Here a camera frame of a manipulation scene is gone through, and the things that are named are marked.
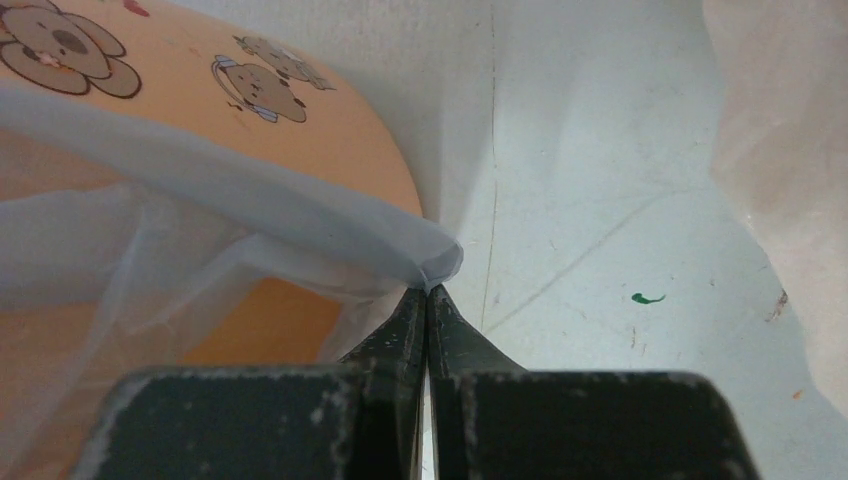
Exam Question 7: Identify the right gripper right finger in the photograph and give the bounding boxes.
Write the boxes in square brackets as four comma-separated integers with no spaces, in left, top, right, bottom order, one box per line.
[426,287,759,479]

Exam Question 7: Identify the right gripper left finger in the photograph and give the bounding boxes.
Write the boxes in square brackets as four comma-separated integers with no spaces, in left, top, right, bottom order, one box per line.
[70,290,426,479]

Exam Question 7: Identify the blue plastic trash bag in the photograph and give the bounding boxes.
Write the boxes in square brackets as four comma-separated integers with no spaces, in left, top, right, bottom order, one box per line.
[1,80,463,479]

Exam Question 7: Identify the orange plastic trash bin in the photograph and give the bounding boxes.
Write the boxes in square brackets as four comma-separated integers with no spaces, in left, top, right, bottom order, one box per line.
[0,0,425,480]

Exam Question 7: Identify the clear white plastic bag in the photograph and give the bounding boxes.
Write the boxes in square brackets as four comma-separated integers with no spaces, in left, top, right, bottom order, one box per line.
[703,1,847,412]

